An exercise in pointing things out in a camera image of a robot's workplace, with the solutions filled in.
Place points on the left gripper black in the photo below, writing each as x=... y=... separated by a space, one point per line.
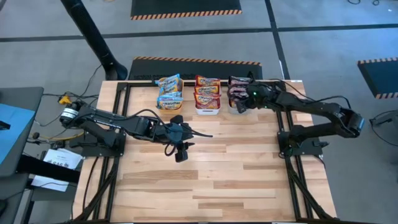
x=174 y=132

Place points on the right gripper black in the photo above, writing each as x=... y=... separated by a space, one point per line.
x=258 y=96

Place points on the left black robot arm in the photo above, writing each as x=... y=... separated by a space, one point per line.
x=109 y=121

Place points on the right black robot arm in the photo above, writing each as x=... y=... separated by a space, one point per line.
x=326 y=112

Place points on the grey plastic bin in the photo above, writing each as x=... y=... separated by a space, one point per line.
x=231 y=109

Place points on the white plastic bin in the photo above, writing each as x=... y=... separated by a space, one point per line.
x=207 y=111

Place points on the yellow plastic bin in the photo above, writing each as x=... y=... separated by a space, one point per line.
x=170 y=111

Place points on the black mat orange striped edge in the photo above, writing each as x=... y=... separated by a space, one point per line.
x=192 y=70
x=186 y=6
x=382 y=77

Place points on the white printed papers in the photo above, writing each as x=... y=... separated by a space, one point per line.
x=62 y=158

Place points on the black cylindrical pole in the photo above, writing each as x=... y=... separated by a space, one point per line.
x=93 y=37

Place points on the grey chair base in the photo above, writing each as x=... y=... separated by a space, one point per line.
x=384 y=118

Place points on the black desk foot beam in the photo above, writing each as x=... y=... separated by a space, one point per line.
x=46 y=169

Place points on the grey desk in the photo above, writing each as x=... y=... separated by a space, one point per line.
x=21 y=96

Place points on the blue panel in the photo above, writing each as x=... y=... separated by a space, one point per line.
x=15 y=130

